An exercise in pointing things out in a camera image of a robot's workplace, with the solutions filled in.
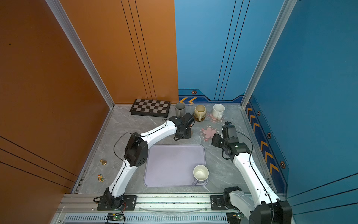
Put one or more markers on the grey metal cup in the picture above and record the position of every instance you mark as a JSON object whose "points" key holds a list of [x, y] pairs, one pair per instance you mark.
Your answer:
{"points": [[180, 109]]}

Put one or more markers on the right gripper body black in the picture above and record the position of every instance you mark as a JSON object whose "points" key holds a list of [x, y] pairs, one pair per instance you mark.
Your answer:
{"points": [[219, 142]]}

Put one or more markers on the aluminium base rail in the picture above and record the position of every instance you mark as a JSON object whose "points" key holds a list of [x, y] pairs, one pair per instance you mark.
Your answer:
{"points": [[187, 208]]}

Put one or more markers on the small gold object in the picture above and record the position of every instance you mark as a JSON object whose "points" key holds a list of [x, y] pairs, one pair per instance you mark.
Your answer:
{"points": [[103, 162]]}

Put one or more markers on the yellow ceramic mug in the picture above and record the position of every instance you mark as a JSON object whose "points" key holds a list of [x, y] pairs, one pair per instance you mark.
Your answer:
{"points": [[200, 109]]}

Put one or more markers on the brown wooden round coaster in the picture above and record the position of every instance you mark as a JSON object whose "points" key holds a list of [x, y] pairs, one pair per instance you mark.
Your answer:
{"points": [[200, 117]]}

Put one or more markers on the aluminium frame post left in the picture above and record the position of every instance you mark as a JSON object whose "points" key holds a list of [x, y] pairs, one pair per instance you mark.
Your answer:
{"points": [[69, 30]]}

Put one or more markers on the white ceramic mug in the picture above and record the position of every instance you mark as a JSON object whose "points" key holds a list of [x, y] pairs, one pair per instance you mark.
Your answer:
{"points": [[218, 111]]}

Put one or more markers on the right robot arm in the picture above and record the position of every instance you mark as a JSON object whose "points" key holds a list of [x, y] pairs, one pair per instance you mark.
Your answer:
{"points": [[264, 206]]}

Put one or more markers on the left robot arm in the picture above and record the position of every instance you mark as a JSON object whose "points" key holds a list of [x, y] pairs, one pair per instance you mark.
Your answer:
{"points": [[136, 154]]}

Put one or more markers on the small colourful object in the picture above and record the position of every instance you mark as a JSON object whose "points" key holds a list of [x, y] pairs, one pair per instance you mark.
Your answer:
{"points": [[100, 178]]}

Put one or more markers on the white lavender mug lower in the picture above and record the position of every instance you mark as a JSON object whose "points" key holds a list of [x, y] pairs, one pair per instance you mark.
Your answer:
{"points": [[201, 174]]}

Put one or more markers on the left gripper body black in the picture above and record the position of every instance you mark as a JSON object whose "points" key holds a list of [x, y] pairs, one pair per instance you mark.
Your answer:
{"points": [[186, 135]]}

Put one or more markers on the aluminium frame post right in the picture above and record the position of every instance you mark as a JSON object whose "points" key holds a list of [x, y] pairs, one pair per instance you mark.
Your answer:
{"points": [[280, 23]]}

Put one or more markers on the aluminium frame post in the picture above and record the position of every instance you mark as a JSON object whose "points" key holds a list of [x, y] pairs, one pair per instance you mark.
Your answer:
{"points": [[280, 23], [69, 30]]}

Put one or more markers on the circuit board right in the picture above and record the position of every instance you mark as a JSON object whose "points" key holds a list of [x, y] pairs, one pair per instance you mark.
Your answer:
{"points": [[233, 218]]}

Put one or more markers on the pink flower coaster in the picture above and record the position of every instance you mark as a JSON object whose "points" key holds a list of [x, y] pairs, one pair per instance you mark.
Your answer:
{"points": [[213, 119], [208, 132]]}

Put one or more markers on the folded chessboard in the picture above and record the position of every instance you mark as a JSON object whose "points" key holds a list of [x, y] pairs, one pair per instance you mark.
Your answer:
{"points": [[152, 108]]}

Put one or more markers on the lavender plastic tray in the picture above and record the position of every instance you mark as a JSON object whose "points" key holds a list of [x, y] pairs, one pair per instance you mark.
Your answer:
{"points": [[173, 165]]}

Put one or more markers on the green circuit board left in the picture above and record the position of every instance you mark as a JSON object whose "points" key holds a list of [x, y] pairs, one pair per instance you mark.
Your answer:
{"points": [[115, 218]]}

